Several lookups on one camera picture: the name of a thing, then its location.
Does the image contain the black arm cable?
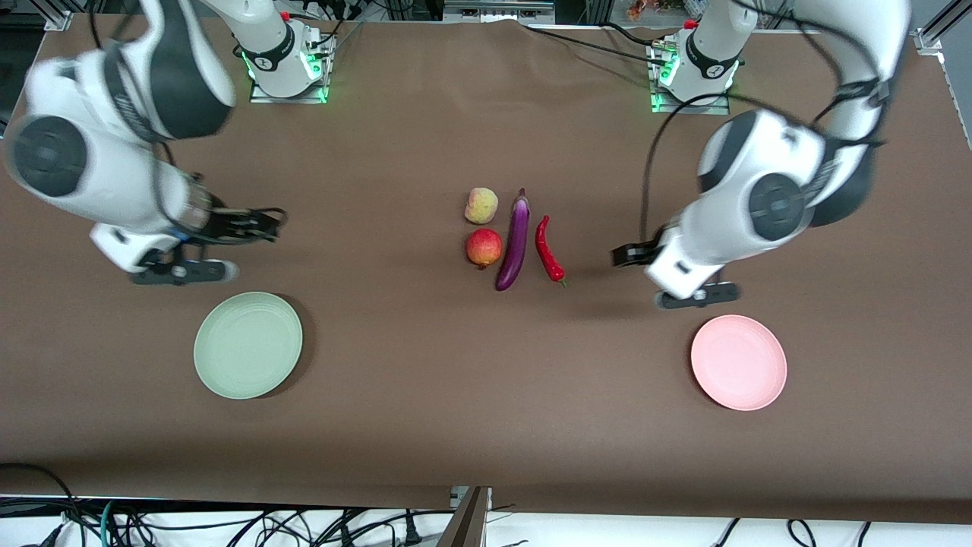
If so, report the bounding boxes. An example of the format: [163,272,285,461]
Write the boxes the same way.
[640,0,889,244]
[85,0,288,245]

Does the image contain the black looped floor cable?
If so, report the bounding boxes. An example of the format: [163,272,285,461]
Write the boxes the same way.
[0,463,88,547]

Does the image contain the grey wooden post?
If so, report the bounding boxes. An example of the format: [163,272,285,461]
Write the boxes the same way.
[438,486,493,547]

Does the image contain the black cable across cloth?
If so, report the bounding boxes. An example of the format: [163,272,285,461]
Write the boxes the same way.
[600,21,661,48]
[521,23,671,68]

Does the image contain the pink round plate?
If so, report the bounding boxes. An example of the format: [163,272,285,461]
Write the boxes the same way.
[690,315,788,412]

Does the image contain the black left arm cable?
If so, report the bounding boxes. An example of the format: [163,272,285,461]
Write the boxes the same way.
[640,0,889,244]

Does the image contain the brown table cloth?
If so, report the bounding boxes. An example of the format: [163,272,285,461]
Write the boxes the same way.
[0,14,972,525]

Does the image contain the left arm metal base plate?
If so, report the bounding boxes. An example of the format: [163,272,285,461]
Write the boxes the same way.
[648,40,731,115]

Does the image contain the green round plate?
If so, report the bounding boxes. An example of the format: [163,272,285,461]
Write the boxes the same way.
[193,292,304,400]

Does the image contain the red chili pepper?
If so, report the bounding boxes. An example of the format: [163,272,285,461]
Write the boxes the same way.
[535,215,568,288]

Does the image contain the red apple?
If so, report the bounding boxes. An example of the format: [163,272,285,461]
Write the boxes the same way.
[465,228,503,270]

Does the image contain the purple eggplant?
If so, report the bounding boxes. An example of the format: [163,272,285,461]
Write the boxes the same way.
[495,188,532,292]

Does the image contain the grey device box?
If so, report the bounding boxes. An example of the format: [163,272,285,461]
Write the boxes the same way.
[443,0,557,24]

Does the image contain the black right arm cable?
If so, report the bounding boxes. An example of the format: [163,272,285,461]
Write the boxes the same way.
[85,0,288,245]

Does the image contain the yellow pink peach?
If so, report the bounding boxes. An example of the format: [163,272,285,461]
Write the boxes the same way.
[464,187,500,226]

